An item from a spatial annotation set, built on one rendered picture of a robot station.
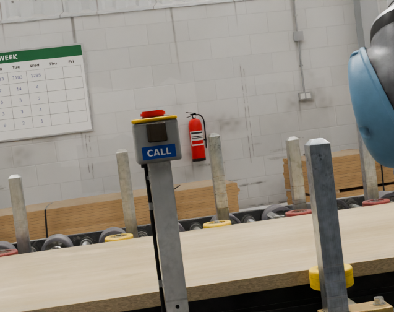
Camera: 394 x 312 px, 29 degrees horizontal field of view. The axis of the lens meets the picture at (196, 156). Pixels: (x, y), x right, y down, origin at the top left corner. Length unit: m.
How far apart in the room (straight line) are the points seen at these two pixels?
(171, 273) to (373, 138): 0.61
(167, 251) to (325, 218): 0.26
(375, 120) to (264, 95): 7.99
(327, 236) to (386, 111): 0.61
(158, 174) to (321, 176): 0.26
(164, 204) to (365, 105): 0.59
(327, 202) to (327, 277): 0.12
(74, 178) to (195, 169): 1.32
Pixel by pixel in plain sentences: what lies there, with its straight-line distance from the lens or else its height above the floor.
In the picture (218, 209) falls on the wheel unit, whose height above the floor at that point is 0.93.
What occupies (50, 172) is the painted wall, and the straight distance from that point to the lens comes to 8.34.
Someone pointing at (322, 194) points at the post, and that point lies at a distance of 1.27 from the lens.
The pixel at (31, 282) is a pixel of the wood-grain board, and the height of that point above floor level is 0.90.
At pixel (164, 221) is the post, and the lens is 1.23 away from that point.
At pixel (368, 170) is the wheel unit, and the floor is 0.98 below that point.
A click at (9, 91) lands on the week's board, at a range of 8.33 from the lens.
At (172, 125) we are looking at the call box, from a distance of 1.21.
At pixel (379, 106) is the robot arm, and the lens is 0.70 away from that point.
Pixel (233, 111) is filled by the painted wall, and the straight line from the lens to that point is 8.58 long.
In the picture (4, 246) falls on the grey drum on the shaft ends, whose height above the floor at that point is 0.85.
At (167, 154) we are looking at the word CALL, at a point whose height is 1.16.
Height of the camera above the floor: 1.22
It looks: 3 degrees down
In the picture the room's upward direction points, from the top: 7 degrees counter-clockwise
